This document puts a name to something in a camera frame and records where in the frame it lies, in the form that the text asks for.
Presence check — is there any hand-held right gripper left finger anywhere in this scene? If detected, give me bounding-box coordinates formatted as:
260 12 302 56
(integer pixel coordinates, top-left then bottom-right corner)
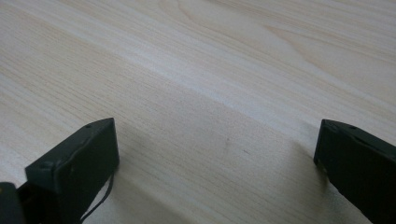
17 117 120 224

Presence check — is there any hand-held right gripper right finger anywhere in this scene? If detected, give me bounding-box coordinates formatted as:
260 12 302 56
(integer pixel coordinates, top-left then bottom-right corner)
313 119 396 224

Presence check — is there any thin black cable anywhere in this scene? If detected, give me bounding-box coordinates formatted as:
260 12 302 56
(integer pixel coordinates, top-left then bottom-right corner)
79 172 116 223

